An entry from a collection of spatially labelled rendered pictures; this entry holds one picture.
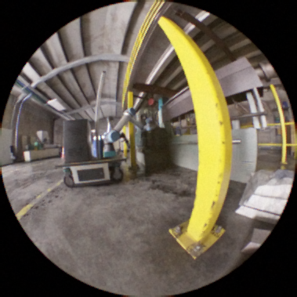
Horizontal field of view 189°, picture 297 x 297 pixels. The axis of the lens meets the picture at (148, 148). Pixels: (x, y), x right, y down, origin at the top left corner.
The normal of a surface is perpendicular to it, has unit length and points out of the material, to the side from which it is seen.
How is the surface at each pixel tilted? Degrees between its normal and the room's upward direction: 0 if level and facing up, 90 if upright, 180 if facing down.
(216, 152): 90
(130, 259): 0
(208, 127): 90
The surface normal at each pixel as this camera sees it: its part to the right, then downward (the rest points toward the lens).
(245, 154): -0.94, 0.07
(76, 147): 0.51, 0.01
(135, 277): -0.06, -1.00
